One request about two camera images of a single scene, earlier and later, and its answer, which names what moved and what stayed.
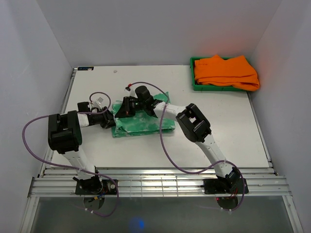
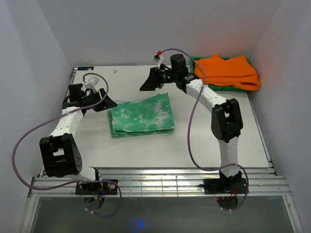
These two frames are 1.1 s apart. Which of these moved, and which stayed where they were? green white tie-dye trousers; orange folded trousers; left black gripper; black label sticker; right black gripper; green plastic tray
Moved: right black gripper; left black gripper
Stayed: orange folded trousers; green plastic tray; green white tie-dye trousers; black label sticker
